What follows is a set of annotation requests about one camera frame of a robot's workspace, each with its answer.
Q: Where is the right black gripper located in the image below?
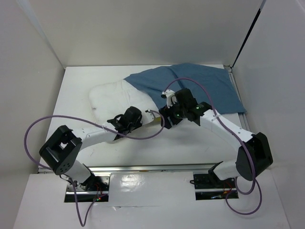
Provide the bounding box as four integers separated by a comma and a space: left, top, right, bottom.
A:
159, 98, 187, 129

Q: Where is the blue pillowcase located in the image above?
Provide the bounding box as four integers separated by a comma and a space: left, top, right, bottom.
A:
125, 63, 246, 115

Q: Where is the white pillow with yellow edge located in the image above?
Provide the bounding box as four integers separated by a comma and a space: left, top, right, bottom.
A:
89, 80, 158, 130

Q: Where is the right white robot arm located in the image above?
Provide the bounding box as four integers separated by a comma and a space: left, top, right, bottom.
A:
159, 89, 273, 187

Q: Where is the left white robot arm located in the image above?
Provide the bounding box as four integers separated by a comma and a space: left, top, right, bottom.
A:
39, 106, 142, 190

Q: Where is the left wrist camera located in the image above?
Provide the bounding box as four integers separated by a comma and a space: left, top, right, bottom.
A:
142, 109, 162, 125

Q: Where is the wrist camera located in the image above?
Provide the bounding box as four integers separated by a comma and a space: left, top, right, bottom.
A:
142, 109, 162, 125
161, 89, 177, 108

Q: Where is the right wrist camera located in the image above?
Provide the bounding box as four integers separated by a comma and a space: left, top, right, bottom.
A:
161, 89, 177, 108

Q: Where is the front aluminium rail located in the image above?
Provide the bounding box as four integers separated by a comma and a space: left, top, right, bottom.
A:
89, 163, 216, 173

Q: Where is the aluminium rail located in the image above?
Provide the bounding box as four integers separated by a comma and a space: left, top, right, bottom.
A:
89, 163, 216, 173
224, 65, 251, 131

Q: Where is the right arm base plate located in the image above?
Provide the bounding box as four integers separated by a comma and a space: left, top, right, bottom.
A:
190, 174, 239, 200

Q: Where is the right aluminium rail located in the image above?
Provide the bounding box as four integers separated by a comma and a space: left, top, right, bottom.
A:
224, 65, 251, 131

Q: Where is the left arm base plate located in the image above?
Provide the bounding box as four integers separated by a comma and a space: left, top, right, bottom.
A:
60, 173, 110, 203

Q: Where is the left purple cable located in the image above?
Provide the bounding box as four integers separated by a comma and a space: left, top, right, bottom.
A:
23, 109, 165, 227

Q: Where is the black corner post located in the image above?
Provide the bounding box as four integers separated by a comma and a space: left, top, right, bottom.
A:
231, 0, 266, 68

